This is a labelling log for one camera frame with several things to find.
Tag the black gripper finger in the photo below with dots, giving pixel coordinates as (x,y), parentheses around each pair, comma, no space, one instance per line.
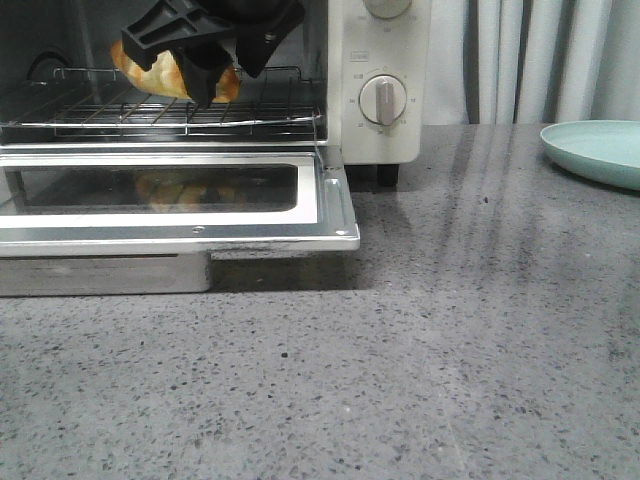
(185,28)
(208,73)

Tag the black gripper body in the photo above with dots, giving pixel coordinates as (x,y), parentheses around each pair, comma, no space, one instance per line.
(258,28)

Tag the golden bread roll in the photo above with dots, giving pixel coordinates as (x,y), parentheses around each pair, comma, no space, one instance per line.
(165,78)

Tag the glass oven door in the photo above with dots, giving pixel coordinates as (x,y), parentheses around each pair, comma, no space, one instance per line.
(155,199)

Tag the white Toshiba toaster oven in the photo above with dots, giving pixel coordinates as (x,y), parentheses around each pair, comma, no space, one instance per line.
(347,74)

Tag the upper temperature knob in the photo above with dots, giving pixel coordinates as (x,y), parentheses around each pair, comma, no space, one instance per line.
(386,9)

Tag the lower timer knob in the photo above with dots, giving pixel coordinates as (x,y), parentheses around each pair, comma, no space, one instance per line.
(382,99)

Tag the metal crumb tray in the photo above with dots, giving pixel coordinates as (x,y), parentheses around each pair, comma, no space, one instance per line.
(105,275)

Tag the grey curtain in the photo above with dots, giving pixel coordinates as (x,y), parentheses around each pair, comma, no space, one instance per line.
(525,62)

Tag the light green plate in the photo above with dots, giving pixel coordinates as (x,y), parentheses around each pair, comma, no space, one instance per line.
(605,151)

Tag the wire oven rack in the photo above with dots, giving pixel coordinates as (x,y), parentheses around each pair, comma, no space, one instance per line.
(73,103)

